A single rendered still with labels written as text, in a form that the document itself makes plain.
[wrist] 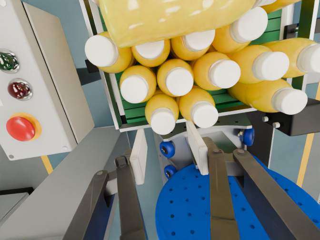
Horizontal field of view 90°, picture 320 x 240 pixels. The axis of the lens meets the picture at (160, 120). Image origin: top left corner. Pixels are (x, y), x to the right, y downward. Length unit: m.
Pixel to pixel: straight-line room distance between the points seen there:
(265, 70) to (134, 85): 0.19
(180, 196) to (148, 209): 1.67
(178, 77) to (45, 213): 0.73
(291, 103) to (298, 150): 1.75
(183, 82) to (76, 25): 1.26
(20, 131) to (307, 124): 0.52
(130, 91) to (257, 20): 0.19
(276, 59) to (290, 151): 1.76
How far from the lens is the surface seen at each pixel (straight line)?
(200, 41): 0.24
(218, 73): 0.25
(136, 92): 0.24
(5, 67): 0.27
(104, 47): 0.24
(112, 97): 0.36
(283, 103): 0.31
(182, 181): 0.39
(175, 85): 0.24
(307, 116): 0.46
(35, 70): 0.26
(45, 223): 0.79
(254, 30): 0.27
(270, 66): 0.28
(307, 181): 2.36
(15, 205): 2.04
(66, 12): 1.48
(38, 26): 0.29
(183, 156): 0.47
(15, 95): 0.27
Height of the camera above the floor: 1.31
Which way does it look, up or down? 70 degrees down
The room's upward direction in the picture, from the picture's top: 177 degrees clockwise
